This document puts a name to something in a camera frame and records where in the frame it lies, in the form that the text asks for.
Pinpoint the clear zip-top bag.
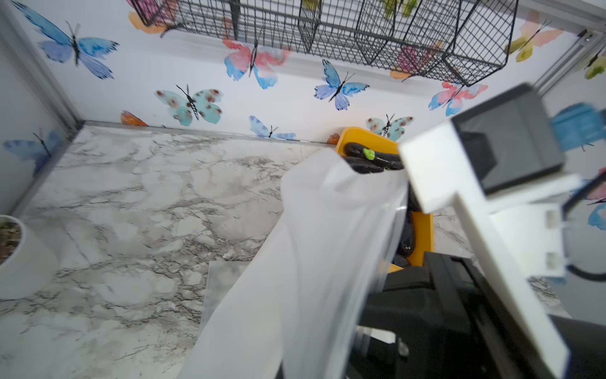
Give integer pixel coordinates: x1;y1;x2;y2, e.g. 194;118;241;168
180;149;408;378

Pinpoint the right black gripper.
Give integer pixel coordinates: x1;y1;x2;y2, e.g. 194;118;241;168
345;253;521;378

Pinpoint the yellow plastic tray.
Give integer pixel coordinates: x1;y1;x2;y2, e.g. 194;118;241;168
335;126;436;274

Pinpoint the eggplant at tray back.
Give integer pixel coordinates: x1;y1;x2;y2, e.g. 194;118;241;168
343;142;404;172

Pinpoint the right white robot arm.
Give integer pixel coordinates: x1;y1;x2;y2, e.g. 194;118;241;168
346;84;605;378

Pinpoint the black wire wall basket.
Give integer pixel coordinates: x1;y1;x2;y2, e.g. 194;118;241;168
133;1;518;86

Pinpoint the small white potted succulent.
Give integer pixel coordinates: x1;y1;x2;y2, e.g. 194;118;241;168
1;215;60;300

